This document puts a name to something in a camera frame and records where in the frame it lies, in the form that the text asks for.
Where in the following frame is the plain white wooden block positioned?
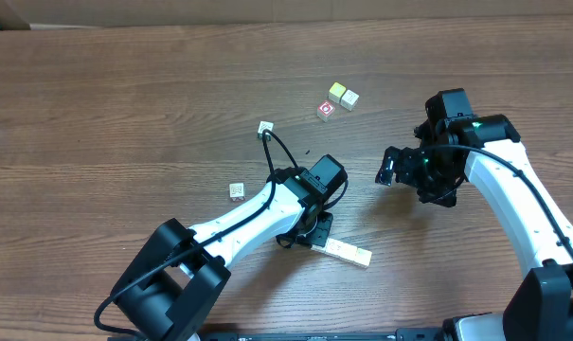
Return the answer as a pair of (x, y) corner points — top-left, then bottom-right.
(340, 89), (359, 111)

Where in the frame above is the acorn picture wooden block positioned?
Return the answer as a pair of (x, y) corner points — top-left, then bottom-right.
(353, 248), (372, 268)

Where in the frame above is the green side picture block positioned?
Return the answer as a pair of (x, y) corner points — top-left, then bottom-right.
(257, 121), (274, 139)

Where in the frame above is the hammer picture wooden block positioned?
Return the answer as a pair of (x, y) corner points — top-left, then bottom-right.
(311, 239), (331, 254)

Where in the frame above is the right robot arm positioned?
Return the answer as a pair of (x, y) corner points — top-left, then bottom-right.
(375, 88), (573, 340)

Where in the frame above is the red top wooden block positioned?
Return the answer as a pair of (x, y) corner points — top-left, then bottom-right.
(317, 100), (335, 122)

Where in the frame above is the yellow top wooden block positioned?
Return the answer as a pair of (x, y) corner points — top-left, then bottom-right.
(328, 81), (347, 104)

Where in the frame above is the plain cream wooden block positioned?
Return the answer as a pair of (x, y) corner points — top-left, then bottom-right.
(338, 242), (358, 263)

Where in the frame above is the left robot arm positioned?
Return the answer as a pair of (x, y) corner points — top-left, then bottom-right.
(108, 169), (348, 340)

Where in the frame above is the red edged picture block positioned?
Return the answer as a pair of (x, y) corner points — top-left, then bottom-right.
(325, 238), (347, 259)

